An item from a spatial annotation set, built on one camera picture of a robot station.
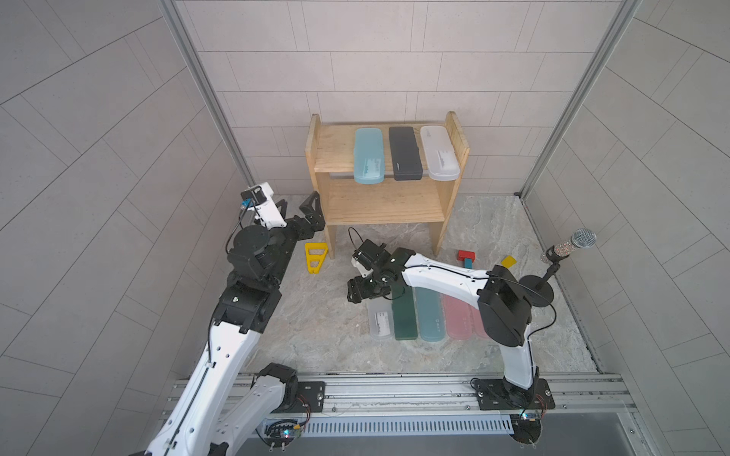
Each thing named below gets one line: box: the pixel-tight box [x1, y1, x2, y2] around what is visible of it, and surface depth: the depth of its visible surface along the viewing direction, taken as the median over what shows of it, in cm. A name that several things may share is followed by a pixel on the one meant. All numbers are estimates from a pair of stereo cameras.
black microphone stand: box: [518, 245, 570, 308], surface depth 89 cm
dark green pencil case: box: [391, 285, 418, 341], surface depth 84 cm
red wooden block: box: [457, 249, 477, 263], surface depth 101 cm
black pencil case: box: [388, 126, 423, 181], surface depth 71 cm
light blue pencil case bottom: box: [414, 286, 445, 342], surface depth 84 cm
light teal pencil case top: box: [353, 127, 385, 186], surface depth 68 cm
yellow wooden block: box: [500, 255, 518, 269], surface depth 100 cm
